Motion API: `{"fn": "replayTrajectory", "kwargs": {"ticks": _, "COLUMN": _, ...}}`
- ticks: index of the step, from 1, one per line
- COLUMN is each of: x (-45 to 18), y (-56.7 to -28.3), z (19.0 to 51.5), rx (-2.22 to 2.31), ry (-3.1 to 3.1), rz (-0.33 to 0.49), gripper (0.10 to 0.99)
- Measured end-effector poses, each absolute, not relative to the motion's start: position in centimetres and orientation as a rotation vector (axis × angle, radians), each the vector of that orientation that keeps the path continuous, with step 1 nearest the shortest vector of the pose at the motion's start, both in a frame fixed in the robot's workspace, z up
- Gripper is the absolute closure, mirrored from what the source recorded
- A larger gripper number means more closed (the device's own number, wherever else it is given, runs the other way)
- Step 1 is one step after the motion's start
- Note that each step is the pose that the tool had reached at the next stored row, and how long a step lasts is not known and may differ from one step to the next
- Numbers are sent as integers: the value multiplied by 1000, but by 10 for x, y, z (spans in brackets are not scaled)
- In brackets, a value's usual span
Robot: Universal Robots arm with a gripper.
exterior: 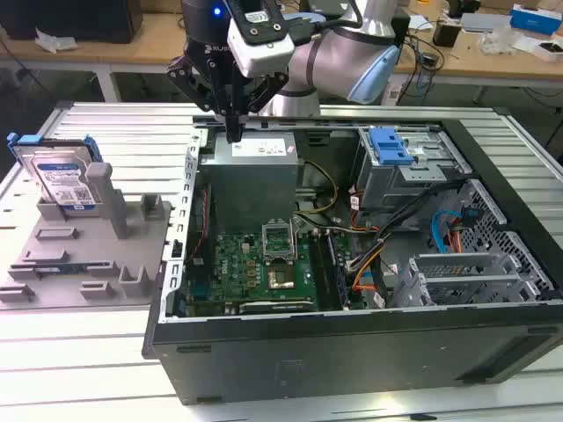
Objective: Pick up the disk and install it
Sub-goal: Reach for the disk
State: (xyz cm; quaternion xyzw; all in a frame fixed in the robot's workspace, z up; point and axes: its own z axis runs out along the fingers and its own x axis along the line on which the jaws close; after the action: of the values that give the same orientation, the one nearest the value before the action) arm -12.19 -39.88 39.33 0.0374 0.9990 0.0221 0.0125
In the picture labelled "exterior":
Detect hard disk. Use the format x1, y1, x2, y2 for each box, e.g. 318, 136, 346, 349
6, 133, 105, 213

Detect flat grey box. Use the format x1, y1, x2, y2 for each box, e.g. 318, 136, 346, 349
458, 11, 508, 33

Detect black PC case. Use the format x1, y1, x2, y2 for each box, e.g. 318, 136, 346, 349
140, 107, 563, 406

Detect grey power supply unit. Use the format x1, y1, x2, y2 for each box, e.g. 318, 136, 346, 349
200, 131, 305, 234

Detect metal socket cover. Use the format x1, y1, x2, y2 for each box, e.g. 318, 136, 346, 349
261, 217, 298, 265

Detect RAM stick on rack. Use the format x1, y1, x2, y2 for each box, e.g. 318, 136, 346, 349
34, 262, 89, 276

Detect blue cardboard box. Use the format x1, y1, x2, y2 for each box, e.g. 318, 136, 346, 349
509, 4, 563, 37

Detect CPU socket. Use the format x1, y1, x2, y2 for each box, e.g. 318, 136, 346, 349
266, 261, 299, 295

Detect blue data wire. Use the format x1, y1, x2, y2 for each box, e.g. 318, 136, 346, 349
432, 210, 464, 255

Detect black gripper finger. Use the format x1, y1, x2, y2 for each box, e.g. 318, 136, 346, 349
233, 72, 289, 144
165, 55, 235, 144

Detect clear plastic bag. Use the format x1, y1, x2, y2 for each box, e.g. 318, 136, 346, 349
34, 26, 80, 55

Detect grey optical drive cage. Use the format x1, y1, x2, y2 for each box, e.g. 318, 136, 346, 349
355, 127, 468, 213

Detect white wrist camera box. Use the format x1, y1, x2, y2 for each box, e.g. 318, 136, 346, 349
227, 0, 295, 79

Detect black wire bundle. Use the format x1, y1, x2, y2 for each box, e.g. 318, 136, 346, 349
346, 178, 464, 274

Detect large black box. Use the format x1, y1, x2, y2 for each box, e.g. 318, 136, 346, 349
0, 0, 144, 45

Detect orange data wire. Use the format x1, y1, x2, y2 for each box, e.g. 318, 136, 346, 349
350, 263, 380, 295

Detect wooden desk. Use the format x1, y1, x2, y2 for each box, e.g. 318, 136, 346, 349
0, 11, 563, 106

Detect blue drive latch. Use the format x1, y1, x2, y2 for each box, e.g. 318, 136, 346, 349
368, 127, 415, 167

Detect green motherboard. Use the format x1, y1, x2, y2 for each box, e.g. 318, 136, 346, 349
178, 228, 366, 317

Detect small dark box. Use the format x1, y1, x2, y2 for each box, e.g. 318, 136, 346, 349
432, 20, 462, 48

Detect grey parts rack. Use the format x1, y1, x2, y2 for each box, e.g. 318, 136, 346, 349
0, 162, 175, 309

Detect black camera cable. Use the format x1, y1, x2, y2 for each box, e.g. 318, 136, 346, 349
290, 0, 367, 46

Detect yellow and black power wires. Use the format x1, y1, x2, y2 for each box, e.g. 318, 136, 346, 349
293, 160, 340, 220

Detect black graphics card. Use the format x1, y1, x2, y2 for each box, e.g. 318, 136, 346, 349
239, 300, 318, 315

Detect grey disk bay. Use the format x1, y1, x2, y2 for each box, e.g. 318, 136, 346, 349
391, 251, 555, 309

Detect white box with black part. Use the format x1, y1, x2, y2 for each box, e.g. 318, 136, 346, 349
530, 38, 563, 63

